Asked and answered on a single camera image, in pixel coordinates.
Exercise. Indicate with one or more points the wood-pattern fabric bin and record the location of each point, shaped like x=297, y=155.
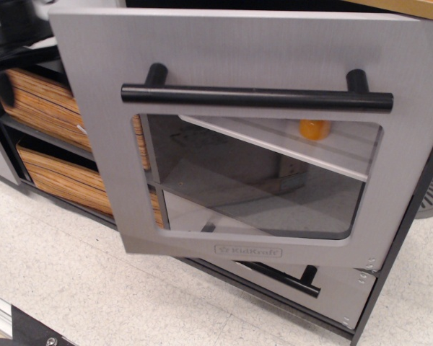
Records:
x=64, y=174
x=47, y=106

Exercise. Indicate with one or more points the grey toy oven door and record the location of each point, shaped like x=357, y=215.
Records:
x=186, y=191

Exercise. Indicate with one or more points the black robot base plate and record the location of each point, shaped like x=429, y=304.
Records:
x=29, y=331

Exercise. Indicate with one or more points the white oven shelf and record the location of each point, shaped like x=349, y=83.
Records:
x=348, y=150

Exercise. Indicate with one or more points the upper wood-pattern fabric bin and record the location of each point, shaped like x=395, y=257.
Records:
x=47, y=106

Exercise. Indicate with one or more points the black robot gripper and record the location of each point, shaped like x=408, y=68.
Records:
x=21, y=27

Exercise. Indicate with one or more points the grey lower oven drawer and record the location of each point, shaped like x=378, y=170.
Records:
x=338, y=293

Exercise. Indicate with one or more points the lower wood-pattern fabric bin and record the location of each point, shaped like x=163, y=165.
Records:
x=64, y=174

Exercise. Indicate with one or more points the orange toy pineapple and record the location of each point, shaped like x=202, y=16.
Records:
x=314, y=130

